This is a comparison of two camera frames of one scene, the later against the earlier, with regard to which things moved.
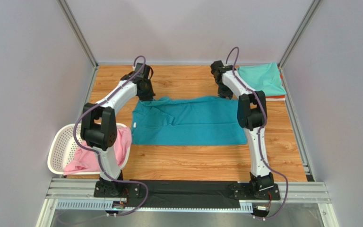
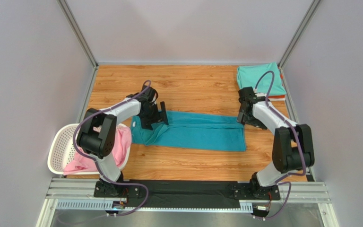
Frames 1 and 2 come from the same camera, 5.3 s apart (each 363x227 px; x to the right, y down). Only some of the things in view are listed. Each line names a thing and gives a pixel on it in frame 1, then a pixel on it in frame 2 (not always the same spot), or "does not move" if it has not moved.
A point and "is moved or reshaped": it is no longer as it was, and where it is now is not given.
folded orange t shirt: x=282 y=96 does not move
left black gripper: x=150 y=96 → x=146 y=122
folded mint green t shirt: x=264 y=77 does not move
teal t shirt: x=187 y=120 is moved or reshaped
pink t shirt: x=84 y=161 does not move
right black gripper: x=225 y=92 → x=248 y=116
